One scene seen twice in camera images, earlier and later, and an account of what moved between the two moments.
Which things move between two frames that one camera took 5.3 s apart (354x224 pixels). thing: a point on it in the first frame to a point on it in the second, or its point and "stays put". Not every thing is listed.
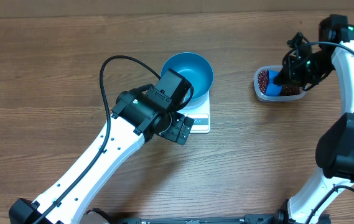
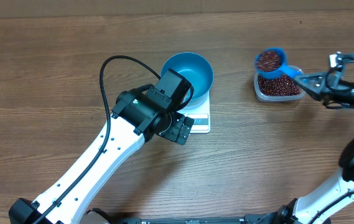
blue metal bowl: (196, 70) stays put
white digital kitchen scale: (201, 116) stays put
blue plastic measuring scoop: (273, 89) to (285, 71)
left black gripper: (174, 133) stays put
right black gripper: (288, 76) to (321, 80)
